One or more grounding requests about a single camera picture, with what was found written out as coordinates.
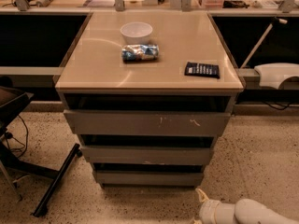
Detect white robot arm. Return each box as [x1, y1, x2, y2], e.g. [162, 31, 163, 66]
[193, 188, 299, 224]

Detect white bowl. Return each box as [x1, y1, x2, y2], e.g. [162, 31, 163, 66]
[121, 22, 153, 44]

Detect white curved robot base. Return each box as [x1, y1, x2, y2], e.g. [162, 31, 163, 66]
[254, 63, 299, 89]

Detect grey top drawer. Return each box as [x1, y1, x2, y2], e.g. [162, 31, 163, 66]
[64, 110, 230, 136]

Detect grey bottom drawer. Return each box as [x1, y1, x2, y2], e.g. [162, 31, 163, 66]
[93, 171, 204, 186]

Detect blue white snack bag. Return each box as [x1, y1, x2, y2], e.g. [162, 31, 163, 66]
[121, 44, 159, 62]

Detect black rolling stand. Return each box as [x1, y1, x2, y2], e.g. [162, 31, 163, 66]
[0, 85, 83, 218]

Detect grey drawer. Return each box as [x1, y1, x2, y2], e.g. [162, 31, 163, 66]
[93, 171, 204, 186]
[81, 146, 213, 165]
[64, 110, 230, 136]

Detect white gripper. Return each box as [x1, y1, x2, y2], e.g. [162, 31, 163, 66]
[193, 188, 237, 224]

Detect grey drawer cabinet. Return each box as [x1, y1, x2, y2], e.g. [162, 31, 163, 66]
[56, 10, 243, 174]

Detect grey middle drawer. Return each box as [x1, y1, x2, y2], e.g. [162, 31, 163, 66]
[81, 146, 213, 165]

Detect black floor cable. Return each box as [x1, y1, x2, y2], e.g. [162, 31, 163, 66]
[3, 114, 30, 159]
[264, 101, 295, 111]

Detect black floor cable right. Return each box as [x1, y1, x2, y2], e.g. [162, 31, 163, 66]
[264, 101, 295, 111]

